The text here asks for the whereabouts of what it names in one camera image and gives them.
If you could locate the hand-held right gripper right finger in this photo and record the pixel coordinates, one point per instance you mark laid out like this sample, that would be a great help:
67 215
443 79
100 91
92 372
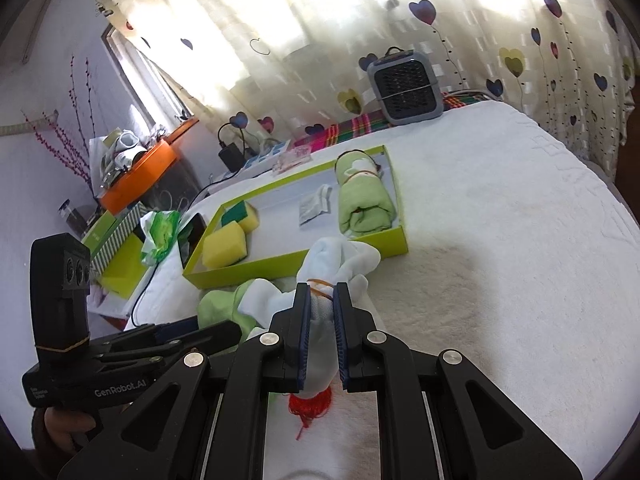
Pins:
342 340

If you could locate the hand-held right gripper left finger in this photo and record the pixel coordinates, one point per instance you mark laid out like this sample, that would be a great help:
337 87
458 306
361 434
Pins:
300 340

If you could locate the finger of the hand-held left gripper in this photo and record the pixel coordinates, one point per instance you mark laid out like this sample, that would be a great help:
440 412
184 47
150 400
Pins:
177 327
220 332

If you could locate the white sock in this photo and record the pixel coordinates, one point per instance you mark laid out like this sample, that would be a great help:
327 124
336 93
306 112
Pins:
265 300

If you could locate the white cloth with rubber band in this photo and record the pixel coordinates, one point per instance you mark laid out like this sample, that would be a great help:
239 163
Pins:
340 260

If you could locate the plain yellow sponge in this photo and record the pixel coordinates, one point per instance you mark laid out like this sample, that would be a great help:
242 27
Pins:
225 247

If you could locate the lime green shallow box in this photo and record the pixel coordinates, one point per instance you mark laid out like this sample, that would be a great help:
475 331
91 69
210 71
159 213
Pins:
280 230

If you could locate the yellow sponge with green pad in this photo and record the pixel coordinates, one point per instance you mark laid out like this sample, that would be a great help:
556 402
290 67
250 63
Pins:
247 220

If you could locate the small white sachet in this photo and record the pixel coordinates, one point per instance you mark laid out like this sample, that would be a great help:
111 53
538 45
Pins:
315 207

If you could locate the green towel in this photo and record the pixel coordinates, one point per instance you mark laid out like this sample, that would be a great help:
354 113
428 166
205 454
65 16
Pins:
362 200

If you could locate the person's left hand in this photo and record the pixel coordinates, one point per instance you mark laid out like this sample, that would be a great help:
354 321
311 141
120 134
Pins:
62 427

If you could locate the black phone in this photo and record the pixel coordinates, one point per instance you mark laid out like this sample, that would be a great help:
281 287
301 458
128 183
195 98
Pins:
192 240

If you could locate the striped green box lid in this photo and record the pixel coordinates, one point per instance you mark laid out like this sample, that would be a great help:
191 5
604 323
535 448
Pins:
117 240

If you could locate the dark glass jar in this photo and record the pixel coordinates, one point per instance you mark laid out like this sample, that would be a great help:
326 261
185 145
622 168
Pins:
75 217

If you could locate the green tissue packet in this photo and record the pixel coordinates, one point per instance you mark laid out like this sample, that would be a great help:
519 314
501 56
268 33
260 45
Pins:
160 235

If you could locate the dark glass tank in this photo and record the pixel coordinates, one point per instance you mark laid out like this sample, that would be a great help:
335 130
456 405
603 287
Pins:
175 187

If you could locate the red decorative branches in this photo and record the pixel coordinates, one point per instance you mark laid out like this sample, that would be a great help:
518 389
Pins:
75 155

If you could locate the orange tray with clutter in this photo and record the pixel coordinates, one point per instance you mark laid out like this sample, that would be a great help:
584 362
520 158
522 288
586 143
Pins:
145 175

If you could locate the pile of white packets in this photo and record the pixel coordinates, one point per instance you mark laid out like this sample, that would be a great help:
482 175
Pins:
125 152

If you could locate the black power adapter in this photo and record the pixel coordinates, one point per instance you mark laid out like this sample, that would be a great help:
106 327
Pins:
231 156

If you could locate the clear pink plastic packet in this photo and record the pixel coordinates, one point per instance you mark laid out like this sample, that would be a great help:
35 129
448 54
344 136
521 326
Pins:
295 160

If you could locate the white power strip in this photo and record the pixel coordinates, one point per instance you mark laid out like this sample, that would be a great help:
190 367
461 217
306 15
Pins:
265 152

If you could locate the plaid cloth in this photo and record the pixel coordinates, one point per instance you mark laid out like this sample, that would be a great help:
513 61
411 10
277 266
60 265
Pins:
360 125

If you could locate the grey space heater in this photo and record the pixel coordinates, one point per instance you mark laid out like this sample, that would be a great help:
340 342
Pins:
405 85

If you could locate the heart print curtain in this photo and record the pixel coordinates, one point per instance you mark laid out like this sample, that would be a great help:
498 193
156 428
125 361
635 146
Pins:
350 10

